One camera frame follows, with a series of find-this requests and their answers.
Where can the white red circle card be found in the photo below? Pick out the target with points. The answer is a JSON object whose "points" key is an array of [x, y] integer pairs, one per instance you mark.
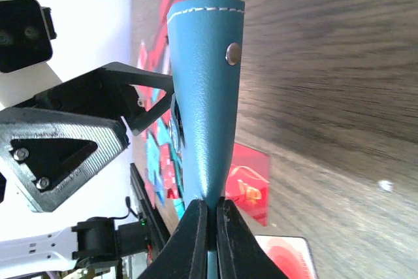
{"points": [[291, 254]]}

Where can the teal leather card holder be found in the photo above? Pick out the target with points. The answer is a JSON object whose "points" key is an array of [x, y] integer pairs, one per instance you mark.
{"points": [[205, 41]]}

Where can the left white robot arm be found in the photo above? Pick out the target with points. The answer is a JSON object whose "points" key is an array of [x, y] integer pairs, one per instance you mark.
{"points": [[62, 250]]}

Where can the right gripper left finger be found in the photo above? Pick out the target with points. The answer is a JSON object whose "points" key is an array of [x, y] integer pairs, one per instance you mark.
{"points": [[185, 254]]}

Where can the red VIP card centre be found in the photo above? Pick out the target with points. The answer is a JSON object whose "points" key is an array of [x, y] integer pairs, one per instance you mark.
{"points": [[248, 182]]}

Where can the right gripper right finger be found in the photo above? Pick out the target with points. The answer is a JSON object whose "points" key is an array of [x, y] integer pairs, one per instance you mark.
{"points": [[239, 254]]}

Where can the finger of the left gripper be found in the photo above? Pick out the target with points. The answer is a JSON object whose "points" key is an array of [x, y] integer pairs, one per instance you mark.
{"points": [[109, 92], [49, 155]]}

